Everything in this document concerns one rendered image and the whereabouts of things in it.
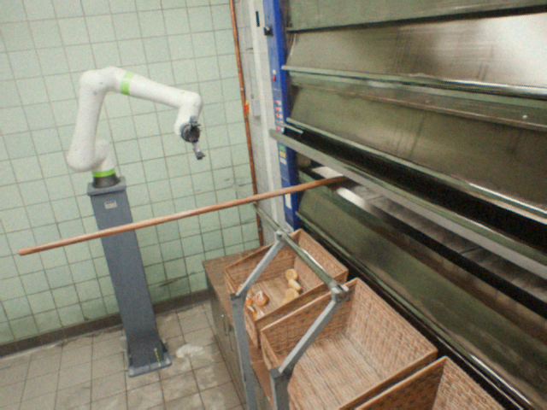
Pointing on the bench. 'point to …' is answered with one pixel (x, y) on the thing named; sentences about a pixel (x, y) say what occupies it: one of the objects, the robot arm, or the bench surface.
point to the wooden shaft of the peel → (177, 216)
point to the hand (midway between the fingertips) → (199, 140)
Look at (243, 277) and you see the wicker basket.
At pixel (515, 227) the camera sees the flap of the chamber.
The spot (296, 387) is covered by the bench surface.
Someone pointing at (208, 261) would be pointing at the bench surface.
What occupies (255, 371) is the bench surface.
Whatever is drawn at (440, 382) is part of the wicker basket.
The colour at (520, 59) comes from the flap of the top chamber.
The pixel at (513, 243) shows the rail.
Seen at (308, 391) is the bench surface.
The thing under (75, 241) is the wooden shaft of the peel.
